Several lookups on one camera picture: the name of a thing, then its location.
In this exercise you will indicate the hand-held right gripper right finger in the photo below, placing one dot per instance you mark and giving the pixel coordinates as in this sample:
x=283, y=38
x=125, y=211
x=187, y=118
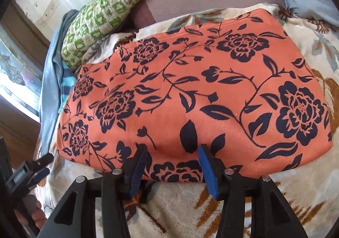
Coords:
x=209, y=174

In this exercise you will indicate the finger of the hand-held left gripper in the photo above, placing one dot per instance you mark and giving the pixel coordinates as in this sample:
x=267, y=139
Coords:
x=42, y=161
x=39, y=175

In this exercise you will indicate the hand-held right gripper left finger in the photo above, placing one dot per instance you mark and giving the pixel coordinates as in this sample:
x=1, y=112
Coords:
x=137, y=171

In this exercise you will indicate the orange floral shirt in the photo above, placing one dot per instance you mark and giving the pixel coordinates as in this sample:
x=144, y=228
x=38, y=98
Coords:
x=185, y=81

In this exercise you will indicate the person's left hand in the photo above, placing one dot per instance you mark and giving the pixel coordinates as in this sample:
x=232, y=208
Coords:
x=33, y=215

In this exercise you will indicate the leaf print bed blanket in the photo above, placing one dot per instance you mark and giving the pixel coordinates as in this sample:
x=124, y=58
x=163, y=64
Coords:
x=180, y=206

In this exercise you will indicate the blue cloth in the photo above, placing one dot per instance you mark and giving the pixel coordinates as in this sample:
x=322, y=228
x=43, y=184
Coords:
x=50, y=89

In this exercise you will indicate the teal striped cloth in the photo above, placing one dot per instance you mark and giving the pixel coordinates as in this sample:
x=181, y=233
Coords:
x=67, y=89

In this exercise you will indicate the green checkered pillow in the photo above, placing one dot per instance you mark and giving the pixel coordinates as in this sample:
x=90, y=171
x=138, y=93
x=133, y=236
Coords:
x=106, y=7

